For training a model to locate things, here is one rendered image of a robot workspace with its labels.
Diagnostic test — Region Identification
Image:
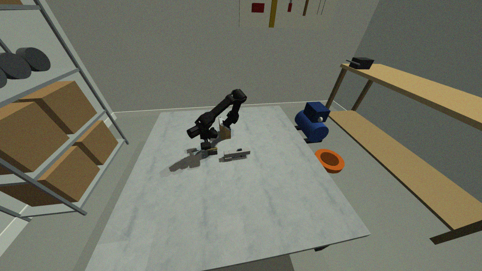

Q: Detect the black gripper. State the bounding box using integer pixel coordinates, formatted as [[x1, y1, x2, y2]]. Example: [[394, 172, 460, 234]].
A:
[[200, 131, 211, 150]]

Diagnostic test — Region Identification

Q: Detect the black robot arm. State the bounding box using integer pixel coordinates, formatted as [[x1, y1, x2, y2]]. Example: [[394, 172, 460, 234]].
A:
[[187, 89, 247, 140]]

